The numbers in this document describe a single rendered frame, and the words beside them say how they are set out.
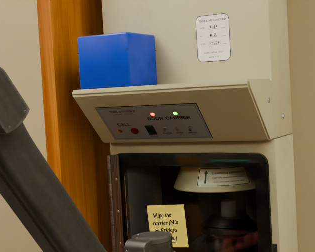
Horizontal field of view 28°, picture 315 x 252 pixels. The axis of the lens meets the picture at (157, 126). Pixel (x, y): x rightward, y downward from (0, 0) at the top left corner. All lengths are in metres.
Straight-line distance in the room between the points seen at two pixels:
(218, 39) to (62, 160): 0.35
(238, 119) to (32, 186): 0.41
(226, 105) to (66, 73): 0.33
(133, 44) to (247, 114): 0.22
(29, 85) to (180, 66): 0.81
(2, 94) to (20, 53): 1.22
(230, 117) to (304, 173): 0.52
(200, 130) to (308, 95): 0.48
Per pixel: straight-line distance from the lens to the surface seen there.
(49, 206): 0.72
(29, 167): 0.70
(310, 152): 1.49
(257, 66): 1.06
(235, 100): 0.97
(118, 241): 1.20
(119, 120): 1.09
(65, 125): 1.16
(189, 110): 1.01
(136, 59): 1.05
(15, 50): 1.88
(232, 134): 1.03
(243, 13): 1.07
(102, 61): 1.06
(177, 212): 1.12
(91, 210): 1.23
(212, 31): 1.09
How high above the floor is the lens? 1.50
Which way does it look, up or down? 3 degrees down
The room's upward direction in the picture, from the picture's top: 3 degrees counter-clockwise
